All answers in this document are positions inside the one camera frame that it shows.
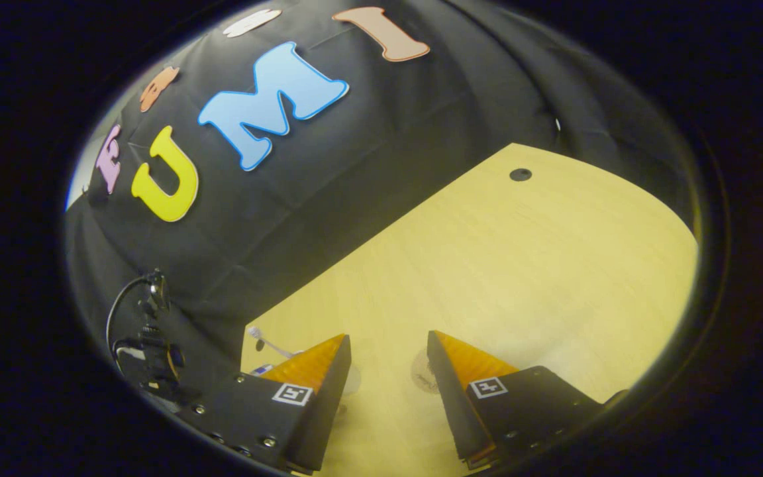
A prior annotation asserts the black cable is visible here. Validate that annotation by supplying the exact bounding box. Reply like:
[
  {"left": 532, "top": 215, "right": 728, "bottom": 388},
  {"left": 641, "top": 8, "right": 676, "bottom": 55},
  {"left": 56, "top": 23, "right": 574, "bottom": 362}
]
[{"left": 105, "top": 274, "right": 157, "bottom": 372}]

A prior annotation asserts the pale pink toothbrush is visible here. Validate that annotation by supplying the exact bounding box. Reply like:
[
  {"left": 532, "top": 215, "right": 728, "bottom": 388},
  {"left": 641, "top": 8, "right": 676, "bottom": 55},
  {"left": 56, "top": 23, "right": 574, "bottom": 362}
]
[{"left": 246, "top": 325, "right": 304, "bottom": 359}]

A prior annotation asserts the round cork coaster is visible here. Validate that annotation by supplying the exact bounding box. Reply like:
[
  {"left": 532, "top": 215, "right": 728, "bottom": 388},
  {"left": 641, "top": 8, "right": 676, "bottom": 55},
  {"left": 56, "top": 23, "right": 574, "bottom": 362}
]
[{"left": 411, "top": 350, "right": 442, "bottom": 396}]

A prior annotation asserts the white cup with wooden handle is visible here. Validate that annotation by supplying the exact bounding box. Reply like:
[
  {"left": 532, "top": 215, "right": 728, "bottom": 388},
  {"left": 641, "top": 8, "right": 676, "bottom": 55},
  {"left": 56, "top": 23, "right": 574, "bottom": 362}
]
[{"left": 338, "top": 363, "right": 362, "bottom": 415}]

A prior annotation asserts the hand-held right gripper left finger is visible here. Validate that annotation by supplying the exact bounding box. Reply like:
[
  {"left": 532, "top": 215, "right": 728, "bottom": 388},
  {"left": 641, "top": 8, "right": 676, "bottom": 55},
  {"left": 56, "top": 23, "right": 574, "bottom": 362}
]
[{"left": 179, "top": 333, "right": 352, "bottom": 474}]

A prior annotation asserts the light wooden desktop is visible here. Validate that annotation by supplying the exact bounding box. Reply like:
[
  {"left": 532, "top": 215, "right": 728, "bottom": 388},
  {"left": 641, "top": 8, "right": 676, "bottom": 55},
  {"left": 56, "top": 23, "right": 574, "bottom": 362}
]
[{"left": 241, "top": 142, "right": 699, "bottom": 477}]

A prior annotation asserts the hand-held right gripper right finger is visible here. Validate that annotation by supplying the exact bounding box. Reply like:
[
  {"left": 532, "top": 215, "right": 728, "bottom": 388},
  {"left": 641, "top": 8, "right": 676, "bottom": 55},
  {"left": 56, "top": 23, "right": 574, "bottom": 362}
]
[{"left": 427, "top": 330, "right": 627, "bottom": 470}]

